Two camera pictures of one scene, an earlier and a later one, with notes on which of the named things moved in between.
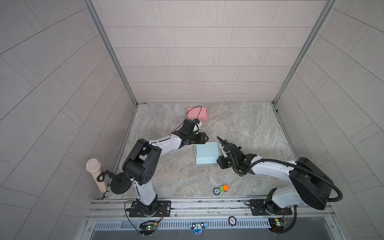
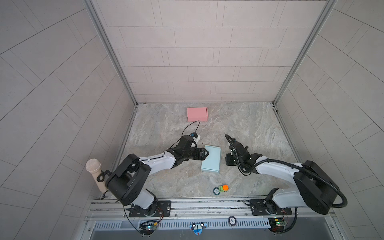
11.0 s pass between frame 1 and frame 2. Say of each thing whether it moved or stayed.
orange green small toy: stayed
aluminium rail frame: stayed
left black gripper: moved
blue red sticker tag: stayed
